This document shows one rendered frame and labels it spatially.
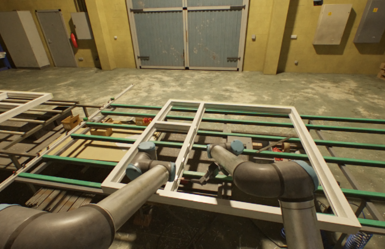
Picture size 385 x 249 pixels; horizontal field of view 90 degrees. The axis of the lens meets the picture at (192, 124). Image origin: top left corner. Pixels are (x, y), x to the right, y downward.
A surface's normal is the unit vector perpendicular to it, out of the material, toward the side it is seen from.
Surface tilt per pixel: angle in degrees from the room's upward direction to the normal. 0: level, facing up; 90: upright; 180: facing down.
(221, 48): 90
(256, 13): 90
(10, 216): 15
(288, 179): 45
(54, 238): 32
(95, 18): 90
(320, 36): 90
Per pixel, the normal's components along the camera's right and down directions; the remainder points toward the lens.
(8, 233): -0.07, -0.70
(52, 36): -0.18, 0.50
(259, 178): -0.53, -0.31
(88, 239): 0.71, -0.25
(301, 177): 0.09, -0.28
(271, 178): -0.22, -0.34
